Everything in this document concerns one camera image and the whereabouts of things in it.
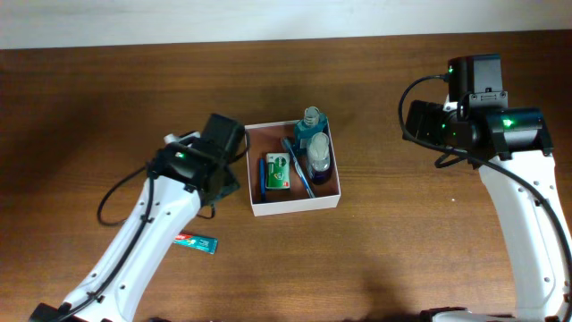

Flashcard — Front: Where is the toothpaste tube under gripper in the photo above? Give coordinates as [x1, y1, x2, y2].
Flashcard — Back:
[173, 233, 218, 255]

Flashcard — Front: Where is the pink open cardboard box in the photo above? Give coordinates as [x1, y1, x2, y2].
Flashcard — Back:
[245, 120, 341, 216]

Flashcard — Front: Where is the purple pump soap bottle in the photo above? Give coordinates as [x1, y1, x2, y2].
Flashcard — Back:
[307, 132, 331, 185]

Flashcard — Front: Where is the blue white toothbrush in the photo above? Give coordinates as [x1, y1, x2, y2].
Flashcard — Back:
[281, 137, 315, 199]

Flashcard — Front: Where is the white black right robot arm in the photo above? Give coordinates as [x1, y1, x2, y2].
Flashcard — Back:
[398, 54, 571, 321]

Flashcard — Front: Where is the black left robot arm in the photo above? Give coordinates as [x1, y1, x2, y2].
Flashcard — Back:
[29, 114, 248, 321]

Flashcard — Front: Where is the green Dettol soap box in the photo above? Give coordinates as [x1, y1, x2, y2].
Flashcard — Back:
[265, 153, 290, 190]

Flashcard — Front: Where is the teal mouthwash bottle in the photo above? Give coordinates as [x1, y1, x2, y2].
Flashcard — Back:
[294, 106, 328, 155]

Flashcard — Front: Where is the blue disposable razor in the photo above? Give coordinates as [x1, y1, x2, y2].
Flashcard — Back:
[258, 158, 266, 203]

